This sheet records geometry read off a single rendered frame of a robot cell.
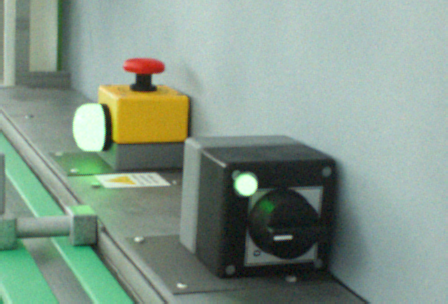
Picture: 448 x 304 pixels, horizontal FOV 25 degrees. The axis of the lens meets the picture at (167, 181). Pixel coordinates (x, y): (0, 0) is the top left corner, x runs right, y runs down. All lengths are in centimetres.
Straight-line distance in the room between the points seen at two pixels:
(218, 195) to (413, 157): 13
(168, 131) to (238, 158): 28
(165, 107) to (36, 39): 50
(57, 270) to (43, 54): 70
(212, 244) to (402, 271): 13
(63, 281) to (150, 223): 10
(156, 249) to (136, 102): 23
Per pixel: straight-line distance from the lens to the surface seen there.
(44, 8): 138
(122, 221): 77
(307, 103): 71
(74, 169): 91
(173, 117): 92
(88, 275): 70
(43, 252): 76
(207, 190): 66
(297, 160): 65
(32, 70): 139
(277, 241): 62
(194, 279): 65
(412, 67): 60
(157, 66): 92
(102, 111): 92
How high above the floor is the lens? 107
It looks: 19 degrees down
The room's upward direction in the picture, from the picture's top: 92 degrees counter-clockwise
